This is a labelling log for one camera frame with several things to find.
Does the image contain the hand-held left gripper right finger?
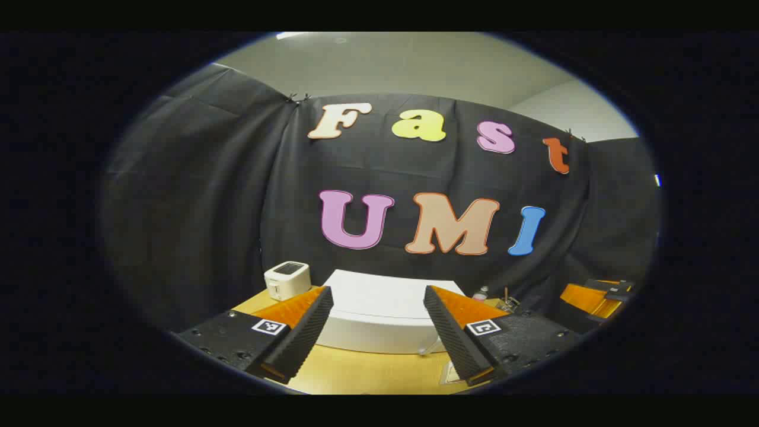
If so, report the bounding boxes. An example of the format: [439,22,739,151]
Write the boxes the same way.
[423,285,585,387]

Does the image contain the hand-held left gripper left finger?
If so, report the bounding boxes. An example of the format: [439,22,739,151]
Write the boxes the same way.
[177,286,334,385]

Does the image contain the white microwave oven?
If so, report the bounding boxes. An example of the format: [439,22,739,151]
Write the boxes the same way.
[316,269,466,355]

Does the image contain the white toaster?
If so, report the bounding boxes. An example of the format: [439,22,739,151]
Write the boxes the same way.
[264,261,311,301]

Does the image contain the black backdrop cloth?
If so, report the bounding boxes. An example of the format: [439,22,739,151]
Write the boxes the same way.
[101,62,662,333]

